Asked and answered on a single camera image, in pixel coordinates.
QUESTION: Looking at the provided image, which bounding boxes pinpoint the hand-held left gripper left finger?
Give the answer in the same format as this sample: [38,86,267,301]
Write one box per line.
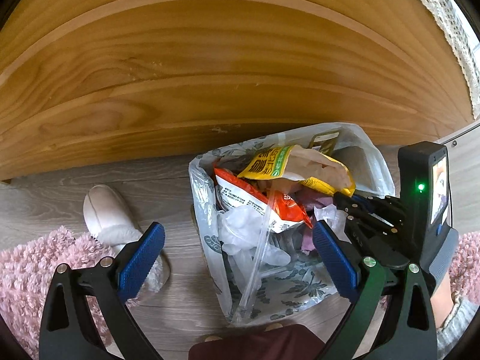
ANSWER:
[38,222,166,360]

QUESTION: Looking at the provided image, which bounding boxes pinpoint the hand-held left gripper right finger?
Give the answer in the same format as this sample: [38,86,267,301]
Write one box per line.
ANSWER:
[312,220,439,360]

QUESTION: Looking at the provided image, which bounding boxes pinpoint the white fuzzy slipper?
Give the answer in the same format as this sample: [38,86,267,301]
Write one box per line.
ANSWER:
[83,184,170,297]

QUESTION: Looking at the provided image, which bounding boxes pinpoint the leaf-print white trash bag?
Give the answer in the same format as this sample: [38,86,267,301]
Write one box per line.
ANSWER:
[188,122,396,326]

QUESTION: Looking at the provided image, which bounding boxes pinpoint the pink fuzzy pants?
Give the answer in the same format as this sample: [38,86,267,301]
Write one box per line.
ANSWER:
[0,226,480,349]

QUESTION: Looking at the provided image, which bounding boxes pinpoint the maroon cloth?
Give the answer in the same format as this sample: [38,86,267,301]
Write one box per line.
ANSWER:
[188,324,327,360]

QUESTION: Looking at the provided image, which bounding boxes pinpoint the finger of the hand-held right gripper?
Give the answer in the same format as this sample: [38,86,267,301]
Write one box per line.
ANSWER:
[333,192,402,235]
[354,194,405,222]

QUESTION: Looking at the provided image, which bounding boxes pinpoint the red and white packet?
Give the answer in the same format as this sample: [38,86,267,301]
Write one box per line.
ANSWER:
[213,167,314,233]

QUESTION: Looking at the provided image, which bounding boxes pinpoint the gold snack packet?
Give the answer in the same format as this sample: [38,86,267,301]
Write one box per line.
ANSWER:
[308,131,342,156]

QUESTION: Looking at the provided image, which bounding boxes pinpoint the purple towel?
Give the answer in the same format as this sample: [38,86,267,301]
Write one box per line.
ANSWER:
[296,189,338,252]

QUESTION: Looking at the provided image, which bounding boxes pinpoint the wooden bed frame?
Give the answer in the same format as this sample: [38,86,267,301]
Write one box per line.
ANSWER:
[0,0,475,184]

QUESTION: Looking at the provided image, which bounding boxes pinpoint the yellow snack bag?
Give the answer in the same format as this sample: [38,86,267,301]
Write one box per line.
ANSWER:
[237,144,356,197]

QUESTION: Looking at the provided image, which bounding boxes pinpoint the checked lace-trimmed bedspread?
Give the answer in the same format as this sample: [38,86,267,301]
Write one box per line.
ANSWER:
[394,0,480,121]

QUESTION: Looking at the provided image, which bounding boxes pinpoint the clear plastic bag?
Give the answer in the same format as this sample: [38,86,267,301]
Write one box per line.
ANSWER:
[314,204,351,233]
[217,204,291,267]

